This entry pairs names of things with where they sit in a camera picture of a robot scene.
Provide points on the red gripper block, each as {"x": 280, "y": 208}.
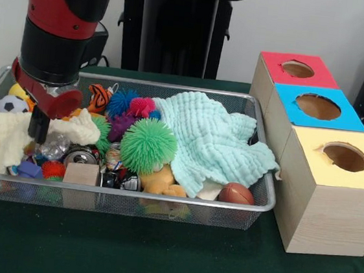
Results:
{"x": 65, "y": 104}

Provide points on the cream waffle cloth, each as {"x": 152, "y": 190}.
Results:
{"x": 5, "y": 144}

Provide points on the large green spiky ball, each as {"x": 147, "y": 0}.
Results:
{"x": 148, "y": 146}

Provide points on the mint green waffle cloth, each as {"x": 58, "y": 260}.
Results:
{"x": 214, "y": 140}

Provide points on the wooden box with three holes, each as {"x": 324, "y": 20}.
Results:
{"x": 323, "y": 216}

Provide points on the black and white soccer ball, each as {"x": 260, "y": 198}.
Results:
{"x": 11, "y": 105}

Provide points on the yellow ball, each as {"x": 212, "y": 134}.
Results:
{"x": 17, "y": 90}

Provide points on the orange tiger plush toy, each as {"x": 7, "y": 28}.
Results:
{"x": 99, "y": 97}

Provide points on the blue spiky ball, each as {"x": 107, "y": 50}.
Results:
{"x": 120, "y": 101}

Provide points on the pink spiky ball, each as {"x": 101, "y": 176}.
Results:
{"x": 142, "y": 106}

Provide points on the brown toy football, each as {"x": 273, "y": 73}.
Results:
{"x": 236, "y": 193}

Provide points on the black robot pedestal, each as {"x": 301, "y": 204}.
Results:
{"x": 177, "y": 28}

